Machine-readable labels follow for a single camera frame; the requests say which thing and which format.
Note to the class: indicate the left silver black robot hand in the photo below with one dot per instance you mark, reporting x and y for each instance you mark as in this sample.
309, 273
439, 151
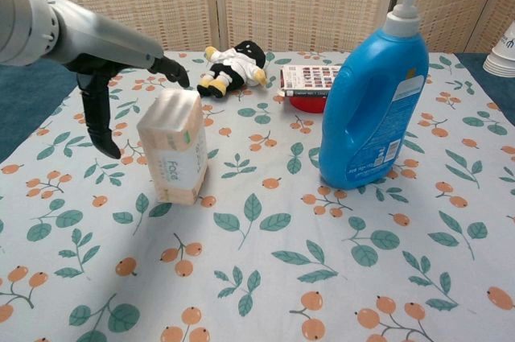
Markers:
96, 40

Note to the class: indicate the red bowl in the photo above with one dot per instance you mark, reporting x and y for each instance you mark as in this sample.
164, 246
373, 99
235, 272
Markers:
307, 104

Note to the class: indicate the woven folding screen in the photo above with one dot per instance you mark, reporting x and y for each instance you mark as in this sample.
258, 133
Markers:
301, 0

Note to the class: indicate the stack of white paper cups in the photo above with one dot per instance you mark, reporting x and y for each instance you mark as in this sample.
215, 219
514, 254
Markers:
501, 56

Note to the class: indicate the teal table cover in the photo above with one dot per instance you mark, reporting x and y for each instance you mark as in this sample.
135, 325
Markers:
24, 92

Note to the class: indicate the floral tablecloth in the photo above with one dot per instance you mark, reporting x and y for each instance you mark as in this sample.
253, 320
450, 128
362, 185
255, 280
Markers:
261, 257

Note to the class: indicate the white tissue pack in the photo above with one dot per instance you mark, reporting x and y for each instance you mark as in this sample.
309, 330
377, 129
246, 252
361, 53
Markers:
173, 149

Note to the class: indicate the black white plush doll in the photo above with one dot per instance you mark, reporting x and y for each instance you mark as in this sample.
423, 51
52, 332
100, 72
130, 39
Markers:
237, 66

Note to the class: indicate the white box with picture grid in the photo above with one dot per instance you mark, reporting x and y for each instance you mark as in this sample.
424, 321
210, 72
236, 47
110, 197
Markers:
311, 78

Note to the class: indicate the blue detergent pump bottle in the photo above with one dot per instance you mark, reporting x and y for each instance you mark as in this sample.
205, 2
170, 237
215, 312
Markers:
370, 108

